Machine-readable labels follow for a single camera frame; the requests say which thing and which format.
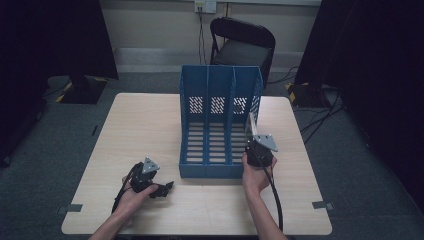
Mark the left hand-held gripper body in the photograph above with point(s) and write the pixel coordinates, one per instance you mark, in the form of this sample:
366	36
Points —
143	176

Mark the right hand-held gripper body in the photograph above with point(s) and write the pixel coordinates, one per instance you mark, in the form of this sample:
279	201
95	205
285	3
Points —
260	153

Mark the green leaf picture book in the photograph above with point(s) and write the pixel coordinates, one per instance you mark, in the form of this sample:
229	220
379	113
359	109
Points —
251	128

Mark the blue plastic file rack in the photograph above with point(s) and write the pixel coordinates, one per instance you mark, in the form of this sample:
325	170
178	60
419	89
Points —
216	143

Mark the person's left hand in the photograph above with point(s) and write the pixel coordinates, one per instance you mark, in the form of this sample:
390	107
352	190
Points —
135	200

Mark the person's right hand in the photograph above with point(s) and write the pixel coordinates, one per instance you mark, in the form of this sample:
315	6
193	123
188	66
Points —
255	178

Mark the black floor tape strip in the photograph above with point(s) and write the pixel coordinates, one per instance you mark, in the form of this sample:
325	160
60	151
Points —
94	130

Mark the black stand base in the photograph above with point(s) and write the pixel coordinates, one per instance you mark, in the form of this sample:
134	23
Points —
83	90
306	95

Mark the grey tape piece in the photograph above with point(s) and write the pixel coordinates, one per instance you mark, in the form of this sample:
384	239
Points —
70	208
322	205

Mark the black folding chair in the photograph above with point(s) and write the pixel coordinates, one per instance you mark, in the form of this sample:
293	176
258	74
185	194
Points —
245	50

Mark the black curtain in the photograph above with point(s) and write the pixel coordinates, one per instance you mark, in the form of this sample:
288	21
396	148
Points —
376	66
50	50

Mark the white wall socket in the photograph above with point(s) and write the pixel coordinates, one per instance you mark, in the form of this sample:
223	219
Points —
205	6

